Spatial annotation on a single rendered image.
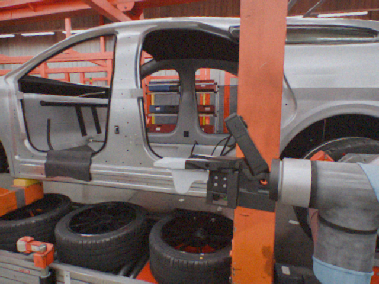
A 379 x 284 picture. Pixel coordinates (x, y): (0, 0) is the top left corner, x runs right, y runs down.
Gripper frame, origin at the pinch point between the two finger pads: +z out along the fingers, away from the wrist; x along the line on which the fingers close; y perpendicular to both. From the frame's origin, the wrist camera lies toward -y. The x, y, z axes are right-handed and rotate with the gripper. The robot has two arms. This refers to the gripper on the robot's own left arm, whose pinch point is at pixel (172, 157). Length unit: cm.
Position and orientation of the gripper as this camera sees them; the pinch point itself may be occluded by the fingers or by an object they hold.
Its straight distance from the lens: 45.4
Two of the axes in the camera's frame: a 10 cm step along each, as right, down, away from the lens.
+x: 4.0, 0.1, 9.2
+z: -9.1, -0.6, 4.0
